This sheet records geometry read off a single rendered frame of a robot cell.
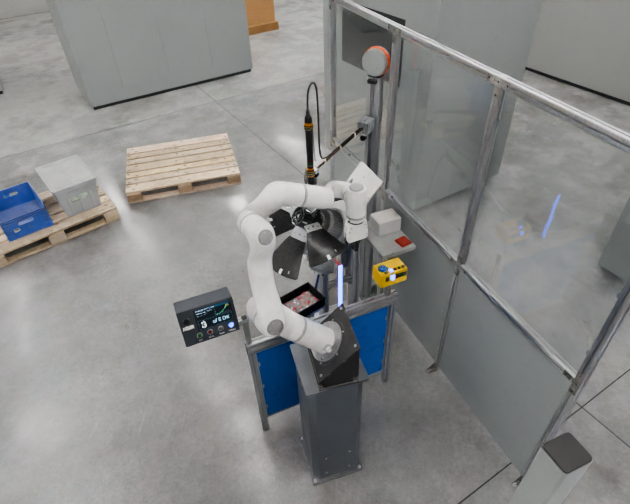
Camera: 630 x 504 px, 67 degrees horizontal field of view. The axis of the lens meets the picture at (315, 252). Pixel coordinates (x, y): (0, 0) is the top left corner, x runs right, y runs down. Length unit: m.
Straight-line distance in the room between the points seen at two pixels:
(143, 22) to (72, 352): 5.01
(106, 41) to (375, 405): 6.07
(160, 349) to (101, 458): 0.84
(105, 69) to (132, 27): 0.69
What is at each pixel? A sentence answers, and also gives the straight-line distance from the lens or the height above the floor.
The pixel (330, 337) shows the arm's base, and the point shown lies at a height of 1.14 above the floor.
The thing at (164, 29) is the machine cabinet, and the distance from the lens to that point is 7.79.
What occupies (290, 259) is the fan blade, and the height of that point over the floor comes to 1.00.
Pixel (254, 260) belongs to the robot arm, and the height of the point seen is 1.62.
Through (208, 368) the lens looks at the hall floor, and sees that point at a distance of 3.57.
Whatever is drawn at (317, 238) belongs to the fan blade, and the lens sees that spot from 2.59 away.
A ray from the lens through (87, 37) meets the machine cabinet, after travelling 7.58.
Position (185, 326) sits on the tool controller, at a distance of 2.24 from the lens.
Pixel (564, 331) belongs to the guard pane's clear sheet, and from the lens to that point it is 2.38.
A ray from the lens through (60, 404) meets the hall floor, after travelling 3.78.
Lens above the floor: 2.81
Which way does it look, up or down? 41 degrees down
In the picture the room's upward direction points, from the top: 3 degrees counter-clockwise
